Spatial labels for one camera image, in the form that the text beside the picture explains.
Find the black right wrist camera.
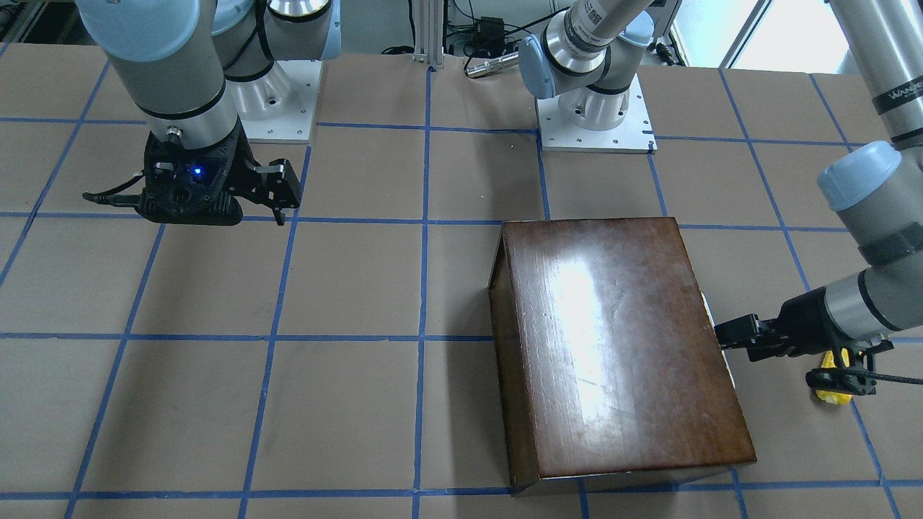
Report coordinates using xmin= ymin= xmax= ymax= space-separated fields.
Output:
xmin=81 ymin=162 xmax=244 ymax=226

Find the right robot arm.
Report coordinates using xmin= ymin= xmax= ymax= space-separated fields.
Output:
xmin=76 ymin=1 xmax=342 ymax=226

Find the aluminium frame post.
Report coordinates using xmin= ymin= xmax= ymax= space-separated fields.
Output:
xmin=411 ymin=0 xmax=446 ymax=70

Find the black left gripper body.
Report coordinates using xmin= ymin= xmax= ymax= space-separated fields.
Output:
xmin=775 ymin=287 xmax=841 ymax=357

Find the light wooden drawer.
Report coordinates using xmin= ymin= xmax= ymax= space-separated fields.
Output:
xmin=701 ymin=292 xmax=736 ymax=391

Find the dark brown wooden cabinet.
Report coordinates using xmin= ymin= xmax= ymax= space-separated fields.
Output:
xmin=487 ymin=217 xmax=757 ymax=493

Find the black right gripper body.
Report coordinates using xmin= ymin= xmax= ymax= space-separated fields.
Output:
xmin=143 ymin=120 xmax=260 ymax=210

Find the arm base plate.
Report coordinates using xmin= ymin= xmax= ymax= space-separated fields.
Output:
xmin=535 ymin=75 xmax=658 ymax=154
xmin=227 ymin=61 xmax=323 ymax=144

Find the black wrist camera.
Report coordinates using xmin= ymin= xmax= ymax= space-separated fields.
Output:
xmin=805 ymin=338 xmax=922 ymax=396
xmin=81 ymin=162 xmax=244 ymax=226

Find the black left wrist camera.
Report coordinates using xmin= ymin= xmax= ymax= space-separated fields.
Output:
xmin=805 ymin=338 xmax=922 ymax=396

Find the yellow corn cob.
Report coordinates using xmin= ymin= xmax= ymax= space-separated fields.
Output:
xmin=812 ymin=351 xmax=854 ymax=405

